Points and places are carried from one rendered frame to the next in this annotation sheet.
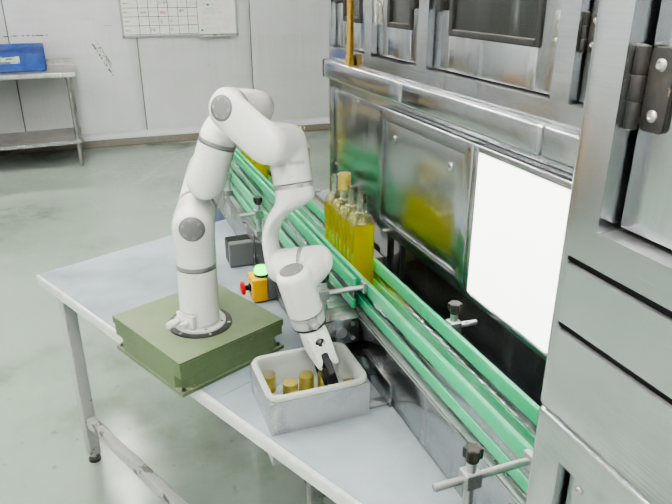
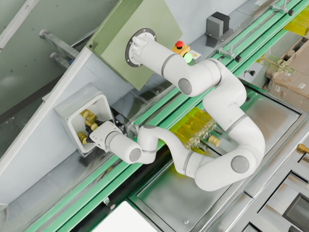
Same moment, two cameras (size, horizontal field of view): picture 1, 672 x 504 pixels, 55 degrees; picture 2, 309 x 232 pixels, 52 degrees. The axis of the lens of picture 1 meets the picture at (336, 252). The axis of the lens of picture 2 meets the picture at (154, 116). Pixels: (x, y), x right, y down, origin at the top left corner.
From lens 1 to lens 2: 102 cm
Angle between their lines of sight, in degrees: 38
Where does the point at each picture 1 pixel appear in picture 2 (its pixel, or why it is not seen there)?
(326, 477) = (24, 144)
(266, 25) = not seen: outside the picture
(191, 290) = (152, 62)
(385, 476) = (27, 166)
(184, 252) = (174, 72)
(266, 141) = (205, 183)
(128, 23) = not seen: outside the picture
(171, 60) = not seen: outside the picture
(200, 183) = (210, 107)
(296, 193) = (180, 170)
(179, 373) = (97, 51)
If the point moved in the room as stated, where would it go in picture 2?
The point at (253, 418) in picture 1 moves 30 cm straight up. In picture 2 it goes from (66, 92) to (120, 136)
